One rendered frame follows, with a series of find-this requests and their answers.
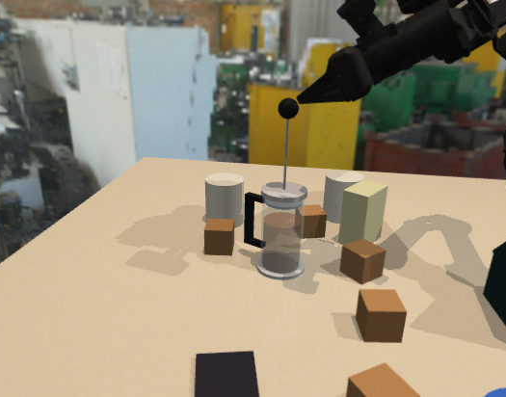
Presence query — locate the grey cylinder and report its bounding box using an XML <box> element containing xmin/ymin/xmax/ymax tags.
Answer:
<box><xmin>323</xmin><ymin>170</ymin><xmax>364</xmax><ymax>224</ymax></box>
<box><xmin>205</xmin><ymin>172</ymin><xmax>244</xmax><ymax>228</ymax></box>

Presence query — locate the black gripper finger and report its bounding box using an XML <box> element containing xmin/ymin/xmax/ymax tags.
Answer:
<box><xmin>296</xmin><ymin>56</ymin><xmax>351</xmax><ymax>104</ymax></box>

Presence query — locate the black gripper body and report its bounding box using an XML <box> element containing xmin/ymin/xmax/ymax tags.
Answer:
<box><xmin>331</xmin><ymin>19</ymin><xmax>420</xmax><ymax>102</ymax></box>

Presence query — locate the brown cube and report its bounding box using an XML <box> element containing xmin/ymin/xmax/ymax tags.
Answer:
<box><xmin>355</xmin><ymin>289</ymin><xmax>407</xmax><ymax>343</ymax></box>
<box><xmin>303</xmin><ymin>204</ymin><xmax>327</xmax><ymax>239</ymax></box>
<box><xmin>204</xmin><ymin>219</ymin><xmax>234</xmax><ymax>256</ymax></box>
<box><xmin>346</xmin><ymin>362</ymin><xmax>420</xmax><ymax>397</ymax></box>
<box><xmin>339</xmin><ymin>238</ymin><xmax>386</xmax><ymax>284</ymax></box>

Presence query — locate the french press coffee maker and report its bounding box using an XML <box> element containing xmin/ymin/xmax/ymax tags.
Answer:
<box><xmin>244</xmin><ymin>98</ymin><xmax>307</xmax><ymax>280</ymax></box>

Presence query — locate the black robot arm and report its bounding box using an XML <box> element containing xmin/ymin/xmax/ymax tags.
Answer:
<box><xmin>337</xmin><ymin>0</ymin><xmax>506</xmax><ymax>65</ymax></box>

